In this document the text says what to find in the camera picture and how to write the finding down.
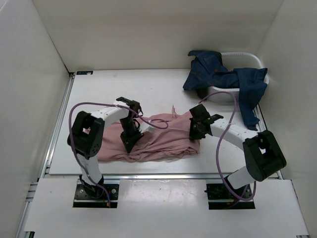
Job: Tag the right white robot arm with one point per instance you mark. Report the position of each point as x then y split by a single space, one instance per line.
263 156

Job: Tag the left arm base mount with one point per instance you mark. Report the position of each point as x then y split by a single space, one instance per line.
84 197

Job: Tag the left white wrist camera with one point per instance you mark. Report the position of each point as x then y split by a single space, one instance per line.
146 127

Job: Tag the aluminium front rail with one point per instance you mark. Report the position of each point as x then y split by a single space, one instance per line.
210 178

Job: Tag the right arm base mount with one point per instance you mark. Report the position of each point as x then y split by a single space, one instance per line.
219 198

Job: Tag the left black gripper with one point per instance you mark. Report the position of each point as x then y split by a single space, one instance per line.
132 140

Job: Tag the dark blue jeans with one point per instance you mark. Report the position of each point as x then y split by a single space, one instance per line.
207 70

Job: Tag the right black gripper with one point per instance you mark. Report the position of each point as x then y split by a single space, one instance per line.
192 135

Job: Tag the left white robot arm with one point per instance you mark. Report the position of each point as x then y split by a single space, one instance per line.
86 135

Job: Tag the pink trousers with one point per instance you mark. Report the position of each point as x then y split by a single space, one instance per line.
170 143

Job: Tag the aluminium left rail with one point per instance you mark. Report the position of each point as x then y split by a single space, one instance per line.
56 130

